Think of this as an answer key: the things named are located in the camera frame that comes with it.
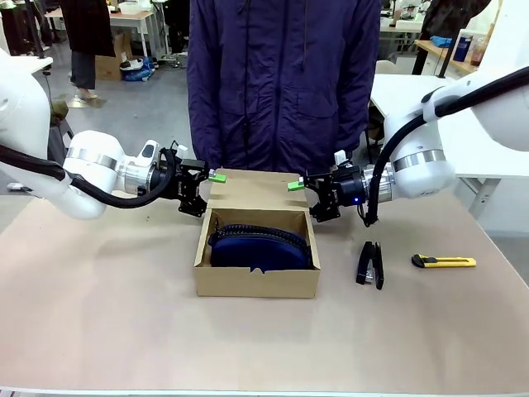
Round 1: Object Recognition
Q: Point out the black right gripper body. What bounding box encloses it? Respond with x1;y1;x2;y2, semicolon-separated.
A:
330;164;365;208

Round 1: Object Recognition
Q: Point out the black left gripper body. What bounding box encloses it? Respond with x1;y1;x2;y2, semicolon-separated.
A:
153;159;187;203

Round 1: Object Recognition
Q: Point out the navy blue zipper pouch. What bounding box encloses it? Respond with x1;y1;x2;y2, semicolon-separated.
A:
207;222;312;272

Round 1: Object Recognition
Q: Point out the brown cardboard box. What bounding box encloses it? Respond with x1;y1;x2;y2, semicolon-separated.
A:
193;167;322;299

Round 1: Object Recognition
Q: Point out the black stapler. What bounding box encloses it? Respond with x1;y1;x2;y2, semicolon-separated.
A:
355;241;385;290

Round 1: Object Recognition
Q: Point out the person in navy jacket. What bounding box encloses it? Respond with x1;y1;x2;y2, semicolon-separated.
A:
186;0;381;177

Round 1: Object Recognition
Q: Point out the large white table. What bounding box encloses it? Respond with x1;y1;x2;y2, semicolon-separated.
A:
369;73;529;179

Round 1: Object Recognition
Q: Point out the blue plastic bag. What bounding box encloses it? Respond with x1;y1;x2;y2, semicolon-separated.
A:
120;57;156;82

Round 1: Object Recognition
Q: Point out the yellow utility knife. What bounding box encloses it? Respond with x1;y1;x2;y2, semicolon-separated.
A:
411;255;477;269

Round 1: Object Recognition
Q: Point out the beige chair back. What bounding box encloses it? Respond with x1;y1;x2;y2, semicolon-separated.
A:
374;60;412;76

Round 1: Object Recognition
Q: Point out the background cardboard carton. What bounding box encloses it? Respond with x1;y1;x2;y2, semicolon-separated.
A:
94;32;134;82

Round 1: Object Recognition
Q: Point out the wooden top table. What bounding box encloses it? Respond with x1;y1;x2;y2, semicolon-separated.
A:
412;39;480;78

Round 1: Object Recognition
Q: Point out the bystander in black coat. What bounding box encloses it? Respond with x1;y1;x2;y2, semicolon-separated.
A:
60;0;117;90

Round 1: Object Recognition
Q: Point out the small white table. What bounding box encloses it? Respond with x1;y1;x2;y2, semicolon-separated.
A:
24;55;55;72

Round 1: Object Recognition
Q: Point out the brown glass jar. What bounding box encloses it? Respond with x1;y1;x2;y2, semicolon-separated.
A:
469;35;488;67

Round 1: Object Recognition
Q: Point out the bystander in dark jacket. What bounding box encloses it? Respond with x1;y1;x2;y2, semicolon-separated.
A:
419;0;493;41

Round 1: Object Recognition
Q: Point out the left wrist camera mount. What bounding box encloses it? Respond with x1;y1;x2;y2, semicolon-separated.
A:
167;141;190;165

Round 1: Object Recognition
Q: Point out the black left arm cable sleeve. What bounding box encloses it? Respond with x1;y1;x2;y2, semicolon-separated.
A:
0;144;177;210

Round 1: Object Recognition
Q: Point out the black arm cable sleeve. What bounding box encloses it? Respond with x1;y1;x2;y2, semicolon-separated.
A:
362;65;529;227
0;144;177;210

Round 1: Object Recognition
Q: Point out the black right arm cable sleeve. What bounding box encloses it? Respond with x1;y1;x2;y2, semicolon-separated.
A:
362;65;529;227

